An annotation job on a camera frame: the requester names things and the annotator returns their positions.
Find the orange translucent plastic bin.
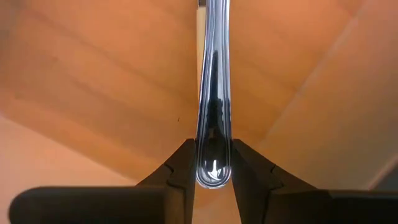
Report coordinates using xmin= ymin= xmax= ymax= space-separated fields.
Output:
xmin=0 ymin=0 xmax=398 ymax=224

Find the silver table knife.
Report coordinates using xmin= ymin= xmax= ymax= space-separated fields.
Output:
xmin=195 ymin=0 xmax=233 ymax=190

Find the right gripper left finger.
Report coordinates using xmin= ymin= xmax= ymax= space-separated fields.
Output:
xmin=9 ymin=138 xmax=198 ymax=224

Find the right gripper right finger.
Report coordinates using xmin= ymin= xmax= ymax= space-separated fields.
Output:
xmin=231 ymin=139 xmax=398 ymax=224

